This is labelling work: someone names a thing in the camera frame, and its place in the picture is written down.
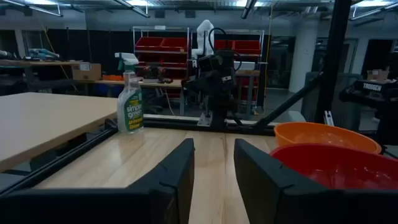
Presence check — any red glossy bowl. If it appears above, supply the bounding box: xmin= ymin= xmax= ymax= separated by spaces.
xmin=269 ymin=143 xmax=398 ymax=191

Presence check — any black vertical frame post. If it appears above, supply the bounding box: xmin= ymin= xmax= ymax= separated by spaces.
xmin=313 ymin=0 xmax=353 ymax=124

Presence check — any wooden workbench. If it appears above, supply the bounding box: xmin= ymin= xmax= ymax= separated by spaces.
xmin=76 ymin=78 xmax=184 ymax=116

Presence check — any blue machine on bench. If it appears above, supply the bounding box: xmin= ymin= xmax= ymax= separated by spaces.
xmin=27 ymin=47 xmax=60 ymax=60

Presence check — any green cleaner spray bottle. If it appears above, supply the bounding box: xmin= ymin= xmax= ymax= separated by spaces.
xmin=114 ymin=52 xmax=145 ymax=135

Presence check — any silver arm base bracket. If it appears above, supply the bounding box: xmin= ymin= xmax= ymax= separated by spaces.
xmin=197 ymin=111 xmax=213 ymax=127

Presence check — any large cardboard box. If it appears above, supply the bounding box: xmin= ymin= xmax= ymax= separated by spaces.
xmin=72 ymin=62 xmax=103 ymax=82

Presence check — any yellow hanging cable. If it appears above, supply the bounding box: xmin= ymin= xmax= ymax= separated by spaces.
xmin=39 ymin=21 xmax=70 ymax=80

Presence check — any ceiling strip light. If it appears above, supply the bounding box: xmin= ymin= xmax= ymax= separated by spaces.
xmin=0 ymin=0 xmax=64 ymax=17
xmin=240 ymin=0 xmax=259 ymax=20
xmin=348 ymin=1 xmax=398 ymax=22
xmin=112 ymin=0 xmax=150 ymax=19

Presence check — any small cardboard box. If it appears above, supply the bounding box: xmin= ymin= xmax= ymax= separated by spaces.
xmin=366 ymin=68 xmax=390 ymax=82

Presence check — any white round column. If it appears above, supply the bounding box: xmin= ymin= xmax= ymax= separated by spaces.
xmin=288 ymin=21 xmax=320 ymax=94

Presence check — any orange plastic bowl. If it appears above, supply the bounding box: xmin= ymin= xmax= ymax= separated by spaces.
xmin=274 ymin=121 xmax=382 ymax=155

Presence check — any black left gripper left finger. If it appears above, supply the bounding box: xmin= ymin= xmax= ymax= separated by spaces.
xmin=0 ymin=138 xmax=195 ymax=224

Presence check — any light wood neighbouring table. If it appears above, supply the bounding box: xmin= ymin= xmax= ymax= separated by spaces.
xmin=0 ymin=91 xmax=119 ymax=173

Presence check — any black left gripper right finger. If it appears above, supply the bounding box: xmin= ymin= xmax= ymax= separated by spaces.
xmin=233 ymin=138 xmax=398 ymax=224

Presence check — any red storage bin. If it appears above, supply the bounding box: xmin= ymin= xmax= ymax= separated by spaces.
xmin=161 ymin=37 xmax=188 ymax=52
xmin=214 ymin=39 xmax=234 ymax=51
xmin=233 ymin=40 xmax=262 ymax=55
xmin=134 ymin=37 xmax=164 ymax=52

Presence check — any long wooden bench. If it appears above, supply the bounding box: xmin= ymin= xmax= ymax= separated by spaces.
xmin=0 ymin=58 xmax=91 ymax=68

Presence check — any black diagonal frame brace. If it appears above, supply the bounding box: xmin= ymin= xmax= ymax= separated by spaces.
xmin=254 ymin=73 xmax=324 ymax=129

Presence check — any white metal bracket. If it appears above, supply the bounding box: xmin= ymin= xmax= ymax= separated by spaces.
xmin=323 ymin=110 xmax=335 ymax=127

